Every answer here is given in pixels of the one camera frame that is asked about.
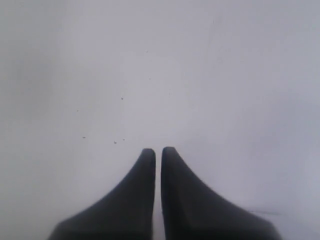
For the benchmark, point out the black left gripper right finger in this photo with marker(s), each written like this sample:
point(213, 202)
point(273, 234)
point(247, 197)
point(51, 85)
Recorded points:
point(192, 211)

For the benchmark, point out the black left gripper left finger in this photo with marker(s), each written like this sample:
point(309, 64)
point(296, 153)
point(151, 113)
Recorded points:
point(125, 213)

